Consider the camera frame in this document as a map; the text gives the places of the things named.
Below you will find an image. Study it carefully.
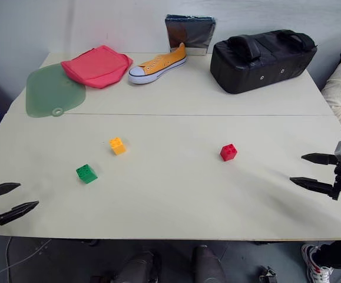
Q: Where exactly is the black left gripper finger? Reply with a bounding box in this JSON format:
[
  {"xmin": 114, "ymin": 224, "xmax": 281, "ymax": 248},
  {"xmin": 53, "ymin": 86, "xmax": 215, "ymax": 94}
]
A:
[
  {"xmin": 0, "ymin": 182, "xmax": 22, "ymax": 198},
  {"xmin": 0, "ymin": 200, "xmax": 40, "ymax": 226}
]

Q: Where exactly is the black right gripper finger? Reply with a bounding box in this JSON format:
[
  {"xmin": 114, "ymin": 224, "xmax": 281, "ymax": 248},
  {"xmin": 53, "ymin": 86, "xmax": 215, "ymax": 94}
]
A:
[
  {"xmin": 300, "ymin": 153, "xmax": 339, "ymax": 166},
  {"xmin": 289, "ymin": 176, "xmax": 336, "ymax": 196}
]

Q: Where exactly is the dark trouser leg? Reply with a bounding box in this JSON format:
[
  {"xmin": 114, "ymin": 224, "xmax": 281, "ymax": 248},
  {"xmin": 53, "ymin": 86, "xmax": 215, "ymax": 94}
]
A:
[{"xmin": 313, "ymin": 239, "xmax": 341, "ymax": 269}]

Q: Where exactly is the green toy brick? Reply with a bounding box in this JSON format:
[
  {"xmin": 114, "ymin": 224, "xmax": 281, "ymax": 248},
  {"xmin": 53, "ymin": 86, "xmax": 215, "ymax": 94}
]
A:
[{"xmin": 75, "ymin": 163, "xmax": 98, "ymax": 185}]

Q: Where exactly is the white and red sneaker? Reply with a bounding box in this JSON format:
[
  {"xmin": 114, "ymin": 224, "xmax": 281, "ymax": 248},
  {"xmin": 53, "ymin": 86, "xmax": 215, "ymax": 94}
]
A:
[{"xmin": 300, "ymin": 243, "xmax": 335, "ymax": 283}]

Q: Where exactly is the red toy brick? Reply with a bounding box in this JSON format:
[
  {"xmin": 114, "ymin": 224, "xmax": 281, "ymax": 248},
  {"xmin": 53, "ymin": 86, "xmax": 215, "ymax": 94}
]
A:
[{"xmin": 219, "ymin": 143, "xmax": 239, "ymax": 162}]

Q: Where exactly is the small black floor object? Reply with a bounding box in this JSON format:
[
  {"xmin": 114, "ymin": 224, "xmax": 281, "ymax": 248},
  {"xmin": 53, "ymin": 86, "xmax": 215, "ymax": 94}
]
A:
[{"xmin": 258, "ymin": 265, "xmax": 277, "ymax": 283}]

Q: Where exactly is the translucent green silicone mat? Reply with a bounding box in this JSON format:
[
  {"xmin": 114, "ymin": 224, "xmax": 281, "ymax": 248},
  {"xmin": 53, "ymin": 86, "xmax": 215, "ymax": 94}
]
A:
[{"xmin": 25, "ymin": 64, "xmax": 87, "ymax": 119}]

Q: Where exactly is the black padded carry bag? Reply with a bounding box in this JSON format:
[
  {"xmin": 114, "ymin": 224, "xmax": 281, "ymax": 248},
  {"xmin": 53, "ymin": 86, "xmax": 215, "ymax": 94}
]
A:
[{"xmin": 210, "ymin": 29, "xmax": 319, "ymax": 95}]

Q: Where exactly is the yellow toy brick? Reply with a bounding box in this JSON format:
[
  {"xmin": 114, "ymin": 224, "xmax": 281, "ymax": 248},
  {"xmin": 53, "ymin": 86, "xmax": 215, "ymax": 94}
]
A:
[{"xmin": 108, "ymin": 137, "xmax": 127, "ymax": 156}]

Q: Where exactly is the dark rounded shape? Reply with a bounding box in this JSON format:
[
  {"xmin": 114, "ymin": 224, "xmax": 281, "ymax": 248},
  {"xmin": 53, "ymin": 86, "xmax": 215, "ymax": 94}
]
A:
[
  {"xmin": 191, "ymin": 245, "xmax": 227, "ymax": 283},
  {"xmin": 111, "ymin": 251, "xmax": 163, "ymax": 283}
]

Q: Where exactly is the red fabric pouch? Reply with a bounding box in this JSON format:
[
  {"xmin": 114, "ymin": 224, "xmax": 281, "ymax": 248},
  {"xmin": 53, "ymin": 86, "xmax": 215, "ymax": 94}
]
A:
[{"xmin": 61, "ymin": 45, "xmax": 134, "ymax": 90}]

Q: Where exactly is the yellow canvas sneaker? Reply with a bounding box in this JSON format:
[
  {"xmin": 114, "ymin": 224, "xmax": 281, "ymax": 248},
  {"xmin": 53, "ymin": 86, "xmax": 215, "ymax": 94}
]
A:
[{"xmin": 128, "ymin": 42, "xmax": 188, "ymax": 85}]

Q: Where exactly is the thin white floor cable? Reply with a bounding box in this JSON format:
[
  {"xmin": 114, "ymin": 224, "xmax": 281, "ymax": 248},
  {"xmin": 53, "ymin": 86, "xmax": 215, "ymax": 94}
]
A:
[{"xmin": 0, "ymin": 236, "xmax": 53, "ymax": 283}]

